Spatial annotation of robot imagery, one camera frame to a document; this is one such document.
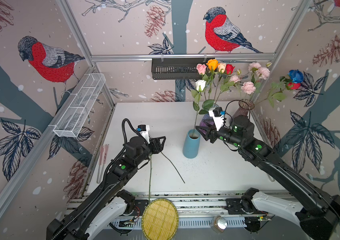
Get red artificial rose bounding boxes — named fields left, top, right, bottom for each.
left=255, top=81, right=301, bottom=107

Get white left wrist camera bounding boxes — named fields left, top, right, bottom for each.
left=137, top=125, right=150, bottom=144

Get teal ceramic vase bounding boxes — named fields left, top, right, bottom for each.
left=182, top=129, right=200, bottom=159

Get blue purple glass vase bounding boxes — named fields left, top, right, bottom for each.
left=199, top=104, right=220, bottom=127

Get pink artificial rose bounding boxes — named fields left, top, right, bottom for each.
left=196, top=63, right=211, bottom=103

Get dark red carnation stem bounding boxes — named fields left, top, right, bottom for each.
left=148, top=155, right=153, bottom=204

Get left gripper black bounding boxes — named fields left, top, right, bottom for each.
left=135, top=135, right=166, bottom=167

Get pink carnation bunch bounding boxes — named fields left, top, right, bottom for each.
left=248, top=62, right=272, bottom=90
left=229, top=70, right=256, bottom=97

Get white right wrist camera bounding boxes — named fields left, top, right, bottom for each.
left=208, top=107, right=225, bottom=131

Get white wire mesh basket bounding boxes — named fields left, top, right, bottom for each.
left=53, top=73, right=106, bottom=138

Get yellow woven bamboo tray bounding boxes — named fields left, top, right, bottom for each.
left=142, top=199, right=179, bottom=240

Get orange artificial rose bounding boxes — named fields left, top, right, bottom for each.
left=206, top=59, right=219, bottom=99

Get black hanging basket shelf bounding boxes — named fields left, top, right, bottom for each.
left=152, top=58, right=212, bottom=80

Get blue artificial rose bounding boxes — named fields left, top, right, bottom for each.
left=289, top=70, right=304, bottom=84

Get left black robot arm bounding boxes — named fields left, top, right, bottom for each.
left=46, top=125, right=166, bottom=240

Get pink grey glass vase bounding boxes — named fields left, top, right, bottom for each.
left=233, top=99, right=255, bottom=118

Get pink silicone tongs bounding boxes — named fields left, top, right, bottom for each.
left=97, top=145, right=109, bottom=184

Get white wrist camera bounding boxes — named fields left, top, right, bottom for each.
left=208, top=107, right=225, bottom=131
left=137, top=125, right=150, bottom=144

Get white artificial rose bunch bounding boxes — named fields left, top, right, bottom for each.
left=190, top=80, right=214, bottom=139

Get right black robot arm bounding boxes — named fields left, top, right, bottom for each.
left=196, top=116, right=340, bottom=240

